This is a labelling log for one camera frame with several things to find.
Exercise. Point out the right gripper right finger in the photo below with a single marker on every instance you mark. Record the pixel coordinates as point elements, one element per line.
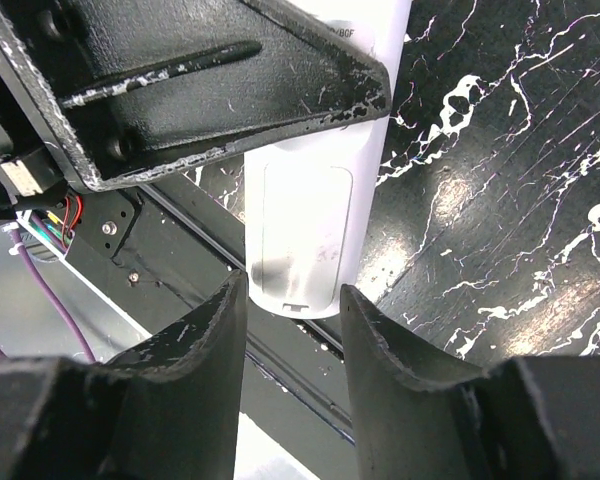
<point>421,413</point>

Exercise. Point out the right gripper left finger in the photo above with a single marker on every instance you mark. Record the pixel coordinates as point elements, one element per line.
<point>167,408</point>

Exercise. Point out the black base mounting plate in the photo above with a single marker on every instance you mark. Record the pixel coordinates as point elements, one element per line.
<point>157,252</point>

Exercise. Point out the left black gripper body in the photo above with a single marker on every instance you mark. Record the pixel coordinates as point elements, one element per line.
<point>5,140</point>

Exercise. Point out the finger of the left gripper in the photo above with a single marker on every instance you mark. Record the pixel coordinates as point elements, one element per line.
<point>121,93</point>

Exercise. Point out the white remote control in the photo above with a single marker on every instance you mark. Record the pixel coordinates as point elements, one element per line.
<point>308,199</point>

